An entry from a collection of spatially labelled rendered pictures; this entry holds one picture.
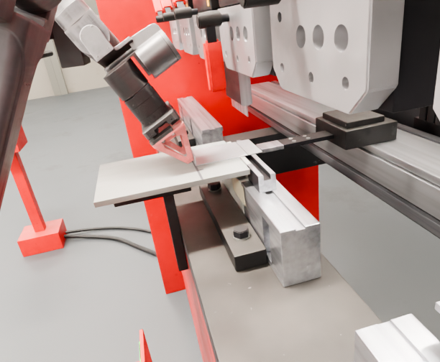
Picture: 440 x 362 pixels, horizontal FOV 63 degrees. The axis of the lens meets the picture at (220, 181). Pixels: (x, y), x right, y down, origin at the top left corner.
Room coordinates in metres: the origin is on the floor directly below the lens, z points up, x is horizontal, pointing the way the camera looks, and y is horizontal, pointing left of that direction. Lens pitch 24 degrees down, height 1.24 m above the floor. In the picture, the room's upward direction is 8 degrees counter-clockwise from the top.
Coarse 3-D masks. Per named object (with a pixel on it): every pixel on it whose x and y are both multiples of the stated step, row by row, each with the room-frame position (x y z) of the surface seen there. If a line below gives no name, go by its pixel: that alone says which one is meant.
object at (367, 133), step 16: (336, 112) 0.72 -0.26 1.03; (368, 112) 0.69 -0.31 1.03; (320, 128) 0.73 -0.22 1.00; (336, 128) 0.66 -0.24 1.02; (352, 128) 0.65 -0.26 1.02; (368, 128) 0.64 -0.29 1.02; (384, 128) 0.65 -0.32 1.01; (256, 144) 0.68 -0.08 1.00; (272, 144) 0.66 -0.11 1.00; (288, 144) 0.66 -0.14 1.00; (336, 144) 0.66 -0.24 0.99; (352, 144) 0.63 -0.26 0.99; (368, 144) 0.64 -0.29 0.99
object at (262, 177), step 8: (256, 160) 0.61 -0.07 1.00; (256, 168) 0.59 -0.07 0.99; (264, 168) 0.57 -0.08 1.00; (248, 176) 0.59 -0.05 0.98; (256, 176) 0.55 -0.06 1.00; (264, 176) 0.55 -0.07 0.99; (272, 176) 0.54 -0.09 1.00; (256, 184) 0.55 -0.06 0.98; (264, 184) 0.54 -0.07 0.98; (272, 184) 0.54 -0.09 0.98
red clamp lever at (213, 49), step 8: (200, 16) 0.49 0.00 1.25; (208, 16) 0.49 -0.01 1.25; (216, 16) 0.49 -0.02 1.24; (224, 16) 0.50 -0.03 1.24; (200, 24) 0.49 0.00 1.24; (208, 24) 0.49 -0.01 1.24; (216, 24) 0.49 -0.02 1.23; (208, 32) 0.49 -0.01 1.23; (208, 40) 0.49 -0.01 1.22; (216, 40) 0.49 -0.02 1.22; (208, 48) 0.49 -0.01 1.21; (216, 48) 0.49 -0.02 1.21; (208, 56) 0.49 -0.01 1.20; (216, 56) 0.49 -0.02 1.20; (208, 64) 0.49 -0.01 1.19; (216, 64) 0.49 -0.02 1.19; (208, 72) 0.49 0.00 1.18; (216, 72) 0.49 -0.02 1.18; (224, 72) 0.49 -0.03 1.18; (208, 80) 0.49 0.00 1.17; (216, 80) 0.49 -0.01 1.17; (224, 80) 0.49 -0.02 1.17; (216, 88) 0.49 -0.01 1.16
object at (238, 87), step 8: (224, 64) 0.69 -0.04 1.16; (232, 72) 0.65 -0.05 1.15; (232, 80) 0.65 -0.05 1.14; (240, 80) 0.61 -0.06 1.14; (248, 80) 0.61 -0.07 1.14; (232, 88) 0.66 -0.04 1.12; (240, 88) 0.61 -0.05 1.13; (248, 88) 0.61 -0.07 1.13; (232, 96) 0.66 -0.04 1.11; (240, 96) 0.61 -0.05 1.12; (248, 96) 0.61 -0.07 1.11; (232, 104) 0.71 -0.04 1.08; (240, 104) 0.63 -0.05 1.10; (248, 104) 0.61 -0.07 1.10
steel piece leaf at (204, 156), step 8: (224, 144) 0.71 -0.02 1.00; (232, 144) 0.70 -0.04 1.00; (192, 152) 0.64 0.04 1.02; (200, 152) 0.68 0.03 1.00; (208, 152) 0.68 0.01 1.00; (216, 152) 0.67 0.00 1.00; (224, 152) 0.66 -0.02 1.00; (232, 152) 0.66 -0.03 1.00; (240, 152) 0.65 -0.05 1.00; (200, 160) 0.64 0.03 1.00; (208, 160) 0.63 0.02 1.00; (216, 160) 0.63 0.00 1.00
